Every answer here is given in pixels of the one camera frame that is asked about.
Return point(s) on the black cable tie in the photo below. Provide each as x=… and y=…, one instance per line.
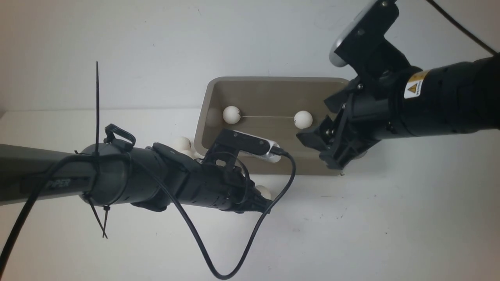
x=96, y=156

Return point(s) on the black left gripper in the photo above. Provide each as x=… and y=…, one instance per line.
x=227, y=188

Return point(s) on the tan plastic bin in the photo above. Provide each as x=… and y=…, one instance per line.
x=268, y=105

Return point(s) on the plain white ball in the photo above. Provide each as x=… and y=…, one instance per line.
x=264, y=191
x=273, y=158

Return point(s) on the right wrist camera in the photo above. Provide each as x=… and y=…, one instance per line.
x=363, y=46

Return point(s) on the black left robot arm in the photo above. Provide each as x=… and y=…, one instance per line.
x=129, y=177

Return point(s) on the white ball lower left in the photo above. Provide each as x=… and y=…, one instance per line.
x=189, y=153

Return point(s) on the white ball upper left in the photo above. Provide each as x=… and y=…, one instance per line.
x=181, y=144

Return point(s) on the white ball with red logo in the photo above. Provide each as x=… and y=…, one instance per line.
x=231, y=115

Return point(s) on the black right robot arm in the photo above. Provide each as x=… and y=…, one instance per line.
x=457, y=99

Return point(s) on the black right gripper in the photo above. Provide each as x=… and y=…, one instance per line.
x=363, y=117

